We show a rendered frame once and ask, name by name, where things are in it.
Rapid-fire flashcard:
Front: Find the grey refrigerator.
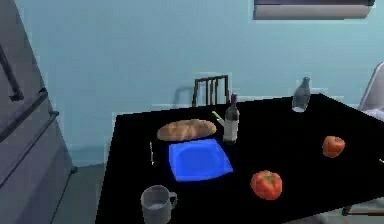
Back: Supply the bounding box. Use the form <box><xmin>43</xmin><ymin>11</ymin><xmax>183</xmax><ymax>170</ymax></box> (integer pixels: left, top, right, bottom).
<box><xmin>0</xmin><ymin>0</ymin><xmax>79</xmax><ymax>224</ymax></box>

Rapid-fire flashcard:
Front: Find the brown bread loaf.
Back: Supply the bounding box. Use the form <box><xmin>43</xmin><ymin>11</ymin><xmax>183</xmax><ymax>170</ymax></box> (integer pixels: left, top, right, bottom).
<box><xmin>156</xmin><ymin>118</ymin><xmax>218</xmax><ymax>142</ymax></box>

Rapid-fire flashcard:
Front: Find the brown wooden chair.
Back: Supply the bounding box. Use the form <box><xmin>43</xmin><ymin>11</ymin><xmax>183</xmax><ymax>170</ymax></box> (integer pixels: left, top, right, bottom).
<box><xmin>191</xmin><ymin>74</ymin><xmax>231</xmax><ymax>108</ymax></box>

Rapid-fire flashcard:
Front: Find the dark wine bottle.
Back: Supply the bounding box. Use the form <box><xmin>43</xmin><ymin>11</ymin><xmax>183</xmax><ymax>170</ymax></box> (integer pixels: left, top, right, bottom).
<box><xmin>222</xmin><ymin>93</ymin><xmax>241</xmax><ymax>145</ymax></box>

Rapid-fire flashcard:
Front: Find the blue square plate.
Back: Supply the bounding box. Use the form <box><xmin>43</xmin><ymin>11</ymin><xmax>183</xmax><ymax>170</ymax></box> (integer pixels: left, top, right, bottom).
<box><xmin>168</xmin><ymin>138</ymin><xmax>234</xmax><ymax>183</ymax></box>

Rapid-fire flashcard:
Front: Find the grey mug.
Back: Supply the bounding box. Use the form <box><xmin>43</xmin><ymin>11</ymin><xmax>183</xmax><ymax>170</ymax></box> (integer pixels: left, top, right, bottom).
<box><xmin>140</xmin><ymin>184</ymin><xmax>178</xmax><ymax>224</ymax></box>

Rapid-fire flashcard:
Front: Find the red tomato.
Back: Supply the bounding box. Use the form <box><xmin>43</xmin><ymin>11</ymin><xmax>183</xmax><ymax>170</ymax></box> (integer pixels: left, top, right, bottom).
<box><xmin>322</xmin><ymin>135</ymin><xmax>346</xmax><ymax>159</ymax></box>
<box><xmin>250</xmin><ymin>170</ymin><xmax>283</xmax><ymax>201</ymax></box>

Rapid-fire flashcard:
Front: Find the clear glass bottle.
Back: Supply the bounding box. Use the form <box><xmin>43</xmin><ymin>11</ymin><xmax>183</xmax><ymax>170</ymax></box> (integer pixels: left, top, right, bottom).
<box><xmin>291</xmin><ymin>76</ymin><xmax>312</xmax><ymax>113</ymax></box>

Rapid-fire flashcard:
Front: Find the black table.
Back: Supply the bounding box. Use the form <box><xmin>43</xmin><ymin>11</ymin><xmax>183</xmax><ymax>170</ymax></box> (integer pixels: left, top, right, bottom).
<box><xmin>94</xmin><ymin>93</ymin><xmax>384</xmax><ymax>224</ymax></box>

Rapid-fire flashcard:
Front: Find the white chair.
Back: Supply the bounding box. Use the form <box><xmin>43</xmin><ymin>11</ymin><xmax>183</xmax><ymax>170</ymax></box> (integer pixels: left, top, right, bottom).
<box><xmin>357</xmin><ymin>61</ymin><xmax>384</xmax><ymax>122</ymax></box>

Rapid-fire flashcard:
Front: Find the green handled utensil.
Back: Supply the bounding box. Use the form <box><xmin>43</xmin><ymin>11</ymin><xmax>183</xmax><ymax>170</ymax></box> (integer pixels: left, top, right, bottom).
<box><xmin>211</xmin><ymin>110</ymin><xmax>226</xmax><ymax>128</ymax></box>

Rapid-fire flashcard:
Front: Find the grey window frame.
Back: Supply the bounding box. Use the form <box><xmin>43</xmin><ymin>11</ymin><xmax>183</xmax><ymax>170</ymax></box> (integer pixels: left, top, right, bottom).
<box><xmin>252</xmin><ymin>0</ymin><xmax>376</xmax><ymax>21</ymax></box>

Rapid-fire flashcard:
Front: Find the black fridge handle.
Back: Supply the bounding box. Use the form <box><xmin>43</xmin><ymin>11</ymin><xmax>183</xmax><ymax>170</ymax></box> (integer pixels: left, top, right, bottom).
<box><xmin>0</xmin><ymin>44</ymin><xmax>25</xmax><ymax>103</ymax></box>

